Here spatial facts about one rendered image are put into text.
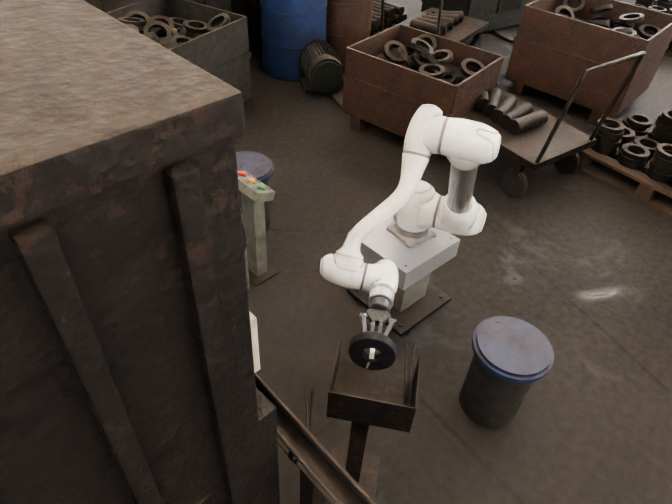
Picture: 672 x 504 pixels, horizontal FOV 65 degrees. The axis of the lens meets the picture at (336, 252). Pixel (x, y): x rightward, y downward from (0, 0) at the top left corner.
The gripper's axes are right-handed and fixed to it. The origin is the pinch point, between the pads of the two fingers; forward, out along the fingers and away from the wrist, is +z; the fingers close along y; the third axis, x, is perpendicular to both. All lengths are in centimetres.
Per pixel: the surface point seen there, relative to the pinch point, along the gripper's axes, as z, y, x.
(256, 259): -93, 69, -54
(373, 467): 0, -8, -72
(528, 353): -35, -60, -28
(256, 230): -93, 68, -34
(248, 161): -139, 86, -22
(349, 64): -271, 51, -8
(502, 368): -26, -50, -28
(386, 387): 4.3, -6.4, -13.2
